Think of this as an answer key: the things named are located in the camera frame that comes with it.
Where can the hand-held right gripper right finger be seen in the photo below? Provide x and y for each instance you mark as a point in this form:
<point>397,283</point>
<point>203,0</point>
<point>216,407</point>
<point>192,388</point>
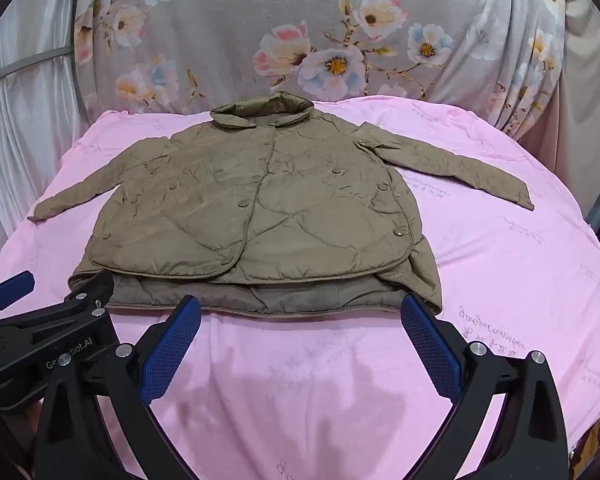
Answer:
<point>430,345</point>

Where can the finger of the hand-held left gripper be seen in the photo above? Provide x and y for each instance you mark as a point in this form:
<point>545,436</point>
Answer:
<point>92,295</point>
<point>15,282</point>

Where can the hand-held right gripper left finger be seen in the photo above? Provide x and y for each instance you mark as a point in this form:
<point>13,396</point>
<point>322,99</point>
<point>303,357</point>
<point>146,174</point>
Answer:
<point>170,345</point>

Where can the olive quilted jacket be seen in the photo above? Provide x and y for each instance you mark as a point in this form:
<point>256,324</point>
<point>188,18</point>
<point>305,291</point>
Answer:
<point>260,210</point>

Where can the pink blanket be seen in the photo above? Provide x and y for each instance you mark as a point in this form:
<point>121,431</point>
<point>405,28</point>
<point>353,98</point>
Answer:
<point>330,385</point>

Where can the white satin curtain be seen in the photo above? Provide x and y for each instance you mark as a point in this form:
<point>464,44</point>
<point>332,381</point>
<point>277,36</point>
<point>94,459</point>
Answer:
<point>25,125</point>

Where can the grey floral bed sheet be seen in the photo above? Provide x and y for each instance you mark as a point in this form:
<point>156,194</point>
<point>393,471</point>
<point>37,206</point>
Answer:
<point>290,35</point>

